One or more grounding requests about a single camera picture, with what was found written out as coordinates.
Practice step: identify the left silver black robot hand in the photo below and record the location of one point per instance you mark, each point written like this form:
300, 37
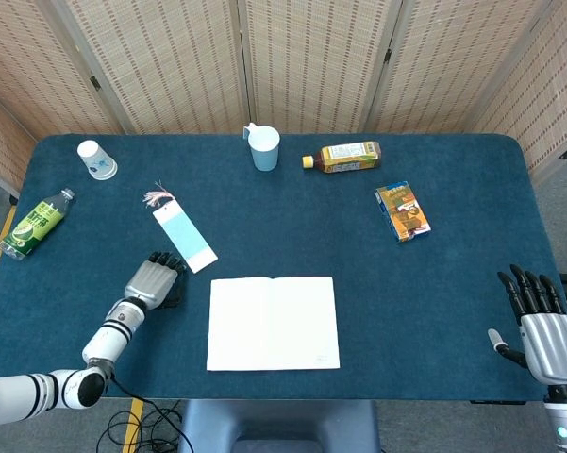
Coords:
153, 283

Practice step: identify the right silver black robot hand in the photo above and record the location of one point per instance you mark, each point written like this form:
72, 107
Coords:
554, 347

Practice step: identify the light blue tasselled bookmark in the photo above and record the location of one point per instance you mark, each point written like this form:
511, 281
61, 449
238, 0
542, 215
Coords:
184, 236

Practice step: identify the white notebook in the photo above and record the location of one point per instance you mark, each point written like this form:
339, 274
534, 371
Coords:
273, 325

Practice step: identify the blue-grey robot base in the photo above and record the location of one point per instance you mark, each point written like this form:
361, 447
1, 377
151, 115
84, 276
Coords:
278, 424

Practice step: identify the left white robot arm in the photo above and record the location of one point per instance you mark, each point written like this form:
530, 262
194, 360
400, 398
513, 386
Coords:
106, 337

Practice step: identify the green-label clear bottle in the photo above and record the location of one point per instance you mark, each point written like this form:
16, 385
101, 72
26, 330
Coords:
33, 224

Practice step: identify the white flower-print paper cup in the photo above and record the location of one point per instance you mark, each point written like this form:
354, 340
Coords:
96, 160

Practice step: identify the teal blue table cloth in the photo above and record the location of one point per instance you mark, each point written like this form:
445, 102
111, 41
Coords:
288, 222

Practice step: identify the light blue plastic mug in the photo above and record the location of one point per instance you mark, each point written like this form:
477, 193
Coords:
265, 151

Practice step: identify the blue and orange snack box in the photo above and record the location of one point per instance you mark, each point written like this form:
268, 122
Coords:
403, 212

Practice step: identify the woven bamboo screen panel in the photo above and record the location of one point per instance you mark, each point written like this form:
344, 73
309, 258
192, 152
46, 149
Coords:
0, 146
453, 61
552, 85
33, 66
316, 61
170, 61

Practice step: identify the yellow-label tea bottle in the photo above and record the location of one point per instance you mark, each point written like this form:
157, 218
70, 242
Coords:
349, 158

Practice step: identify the black under-table bracket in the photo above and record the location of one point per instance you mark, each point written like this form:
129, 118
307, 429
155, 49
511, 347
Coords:
497, 402

